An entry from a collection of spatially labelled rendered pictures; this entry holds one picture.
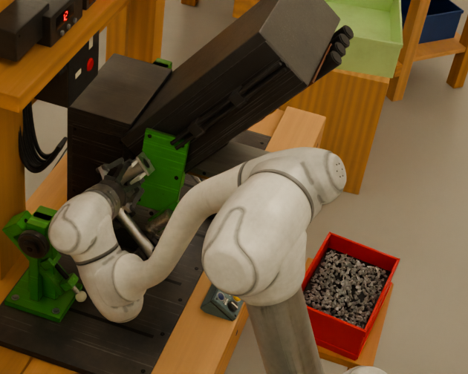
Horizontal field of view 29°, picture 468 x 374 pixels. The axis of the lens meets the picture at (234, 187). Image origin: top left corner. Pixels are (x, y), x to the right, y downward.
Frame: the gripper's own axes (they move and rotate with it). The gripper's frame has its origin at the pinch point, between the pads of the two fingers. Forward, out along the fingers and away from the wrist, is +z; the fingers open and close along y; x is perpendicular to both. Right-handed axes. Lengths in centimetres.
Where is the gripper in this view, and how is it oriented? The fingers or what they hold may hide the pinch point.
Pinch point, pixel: (136, 170)
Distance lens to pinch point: 221.9
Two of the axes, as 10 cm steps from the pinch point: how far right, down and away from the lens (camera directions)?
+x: -8.0, 4.3, 4.1
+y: -5.3, -8.3, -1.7
